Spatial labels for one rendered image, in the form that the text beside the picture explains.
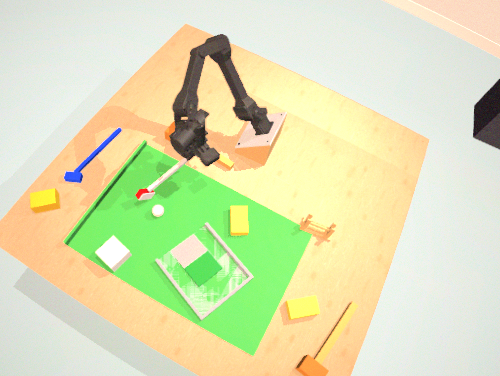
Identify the green flat mat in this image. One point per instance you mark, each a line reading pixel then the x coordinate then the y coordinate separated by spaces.
pixel 271 251

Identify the white golf ball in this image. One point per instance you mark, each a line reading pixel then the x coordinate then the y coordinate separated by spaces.
pixel 158 210

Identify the blue golf putter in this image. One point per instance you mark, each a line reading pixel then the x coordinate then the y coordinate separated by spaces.
pixel 76 176

